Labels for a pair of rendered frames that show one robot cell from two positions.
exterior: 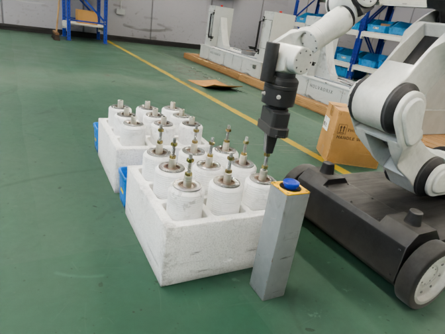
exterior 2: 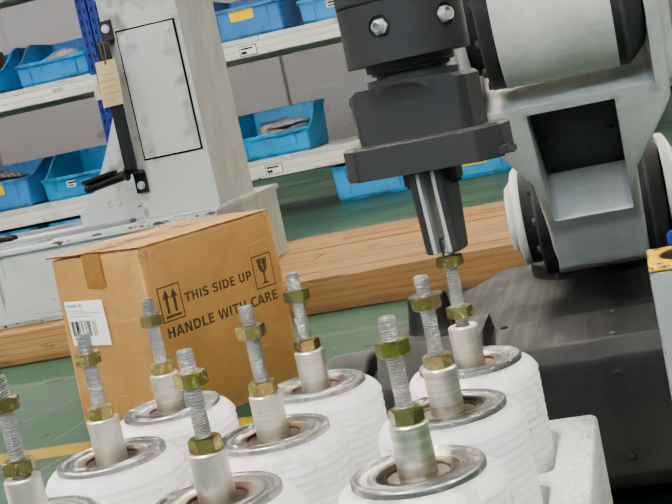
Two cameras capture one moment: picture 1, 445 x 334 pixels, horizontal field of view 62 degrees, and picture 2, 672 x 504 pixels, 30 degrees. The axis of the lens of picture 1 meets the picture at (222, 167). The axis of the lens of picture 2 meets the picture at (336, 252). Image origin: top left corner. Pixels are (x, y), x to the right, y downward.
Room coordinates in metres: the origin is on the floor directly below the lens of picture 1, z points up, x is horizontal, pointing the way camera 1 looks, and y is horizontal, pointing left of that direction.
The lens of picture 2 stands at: (0.42, 0.57, 0.46)
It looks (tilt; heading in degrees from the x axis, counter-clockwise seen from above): 7 degrees down; 315
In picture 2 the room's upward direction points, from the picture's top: 12 degrees counter-clockwise
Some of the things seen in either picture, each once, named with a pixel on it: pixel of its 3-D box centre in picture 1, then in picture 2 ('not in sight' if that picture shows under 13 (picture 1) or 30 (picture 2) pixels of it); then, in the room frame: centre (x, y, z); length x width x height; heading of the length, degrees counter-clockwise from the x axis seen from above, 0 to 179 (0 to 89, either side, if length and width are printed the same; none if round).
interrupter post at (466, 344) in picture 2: (263, 175); (466, 347); (0.99, -0.12, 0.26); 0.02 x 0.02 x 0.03
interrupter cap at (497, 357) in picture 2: (262, 179); (470, 364); (0.99, -0.12, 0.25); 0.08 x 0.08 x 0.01
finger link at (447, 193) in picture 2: (271, 143); (455, 206); (0.98, -0.12, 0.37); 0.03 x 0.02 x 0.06; 109
